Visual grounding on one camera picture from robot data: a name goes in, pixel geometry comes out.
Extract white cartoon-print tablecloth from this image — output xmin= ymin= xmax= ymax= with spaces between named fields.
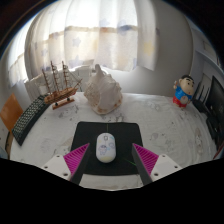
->
xmin=9 ymin=92 xmax=218 ymax=191

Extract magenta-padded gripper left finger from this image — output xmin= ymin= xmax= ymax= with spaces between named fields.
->
xmin=42 ymin=143 xmax=92 ymax=186

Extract black mouse pad green lines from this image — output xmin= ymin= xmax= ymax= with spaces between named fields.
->
xmin=70 ymin=121 xmax=144 ymax=177

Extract black router with antennas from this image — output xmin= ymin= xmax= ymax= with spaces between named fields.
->
xmin=192 ymin=80 xmax=213 ymax=116

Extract large white conch shell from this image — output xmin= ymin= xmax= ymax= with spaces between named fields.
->
xmin=83 ymin=63 xmax=124 ymax=116

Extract orange wooden chair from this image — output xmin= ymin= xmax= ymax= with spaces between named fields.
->
xmin=0 ymin=93 xmax=25 ymax=159

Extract white cartoon-print computer mouse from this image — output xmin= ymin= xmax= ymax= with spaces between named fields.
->
xmin=95 ymin=132 xmax=117 ymax=164

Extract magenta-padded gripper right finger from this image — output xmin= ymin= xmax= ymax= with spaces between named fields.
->
xmin=130 ymin=143 xmax=184 ymax=186

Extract white wall shelf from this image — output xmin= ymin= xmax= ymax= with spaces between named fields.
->
xmin=194 ymin=48 xmax=224 ymax=68

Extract cartoon boy figure clock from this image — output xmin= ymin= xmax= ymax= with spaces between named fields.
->
xmin=172 ymin=74 xmax=196 ymax=109

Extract wooden model sailing ship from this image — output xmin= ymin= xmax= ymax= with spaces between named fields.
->
xmin=41 ymin=60 xmax=83 ymax=110

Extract black keyboard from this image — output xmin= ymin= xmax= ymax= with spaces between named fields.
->
xmin=11 ymin=94 xmax=51 ymax=147

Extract black computer monitor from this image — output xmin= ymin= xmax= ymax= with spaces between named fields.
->
xmin=203 ymin=75 xmax=224 ymax=151

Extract white sheer star-print curtain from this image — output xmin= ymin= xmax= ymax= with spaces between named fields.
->
xmin=8 ymin=0 xmax=158 ymax=88

